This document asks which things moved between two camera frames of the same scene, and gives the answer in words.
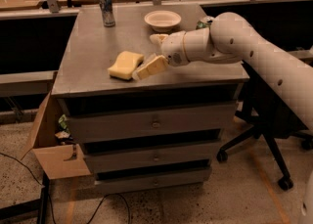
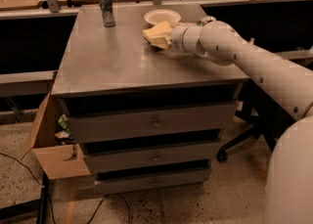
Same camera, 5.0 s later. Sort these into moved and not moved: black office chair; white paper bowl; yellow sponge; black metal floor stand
Moved: yellow sponge
Not moved: black metal floor stand; black office chair; white paper bowl
